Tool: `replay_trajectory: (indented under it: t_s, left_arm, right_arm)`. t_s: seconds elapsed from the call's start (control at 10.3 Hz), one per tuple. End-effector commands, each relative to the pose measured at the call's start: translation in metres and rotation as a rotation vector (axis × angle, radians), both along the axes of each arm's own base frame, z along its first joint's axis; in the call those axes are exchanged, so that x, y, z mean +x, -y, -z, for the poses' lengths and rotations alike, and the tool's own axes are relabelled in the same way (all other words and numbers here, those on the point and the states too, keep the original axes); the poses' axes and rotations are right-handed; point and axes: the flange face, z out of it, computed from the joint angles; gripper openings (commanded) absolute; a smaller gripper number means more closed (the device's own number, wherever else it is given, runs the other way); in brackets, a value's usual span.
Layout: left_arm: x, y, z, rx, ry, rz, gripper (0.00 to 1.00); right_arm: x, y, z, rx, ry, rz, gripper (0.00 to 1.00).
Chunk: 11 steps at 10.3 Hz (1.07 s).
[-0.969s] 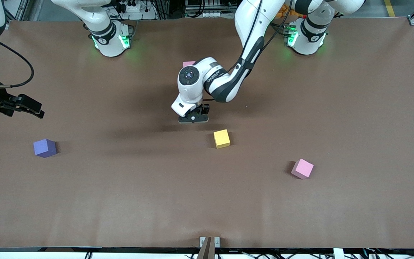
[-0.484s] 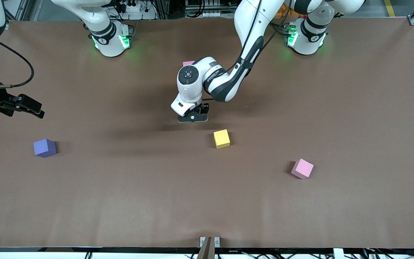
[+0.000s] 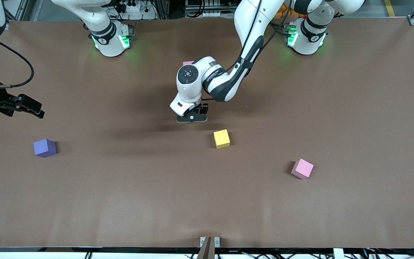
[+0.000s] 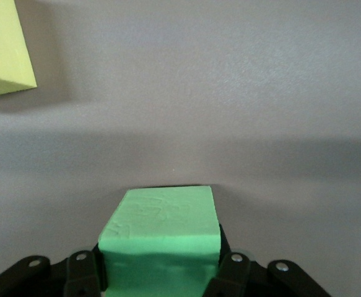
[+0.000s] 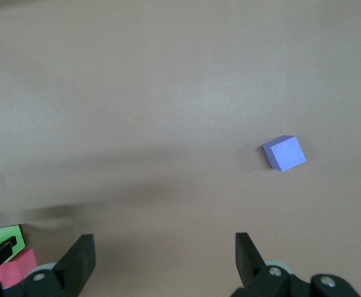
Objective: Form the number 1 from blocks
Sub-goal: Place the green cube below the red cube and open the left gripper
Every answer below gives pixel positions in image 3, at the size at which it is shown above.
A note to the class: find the purple foam block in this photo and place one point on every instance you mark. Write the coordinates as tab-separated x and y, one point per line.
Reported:
44	147

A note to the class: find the grey metal bracket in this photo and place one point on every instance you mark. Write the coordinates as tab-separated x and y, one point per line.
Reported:
217	242
202	242

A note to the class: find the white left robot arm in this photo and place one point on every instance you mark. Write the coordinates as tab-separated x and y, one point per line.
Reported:
307	39

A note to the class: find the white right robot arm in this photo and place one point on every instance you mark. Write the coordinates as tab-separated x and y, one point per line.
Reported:
108	45

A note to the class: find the pink foam block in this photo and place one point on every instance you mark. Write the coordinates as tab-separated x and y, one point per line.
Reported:
303	169
188	63

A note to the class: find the yellow foam block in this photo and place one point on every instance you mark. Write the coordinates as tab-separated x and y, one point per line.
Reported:
221	139

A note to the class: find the brown wooden stick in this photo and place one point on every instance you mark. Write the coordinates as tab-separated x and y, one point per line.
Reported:
207	251

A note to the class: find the brown table cover sheet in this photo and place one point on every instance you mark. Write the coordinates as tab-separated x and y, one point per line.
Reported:
84	201

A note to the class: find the white power strip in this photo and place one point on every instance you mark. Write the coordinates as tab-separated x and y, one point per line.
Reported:
135	7
214	14

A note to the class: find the orange packets pile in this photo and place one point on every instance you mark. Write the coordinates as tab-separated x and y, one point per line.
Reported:
293	12

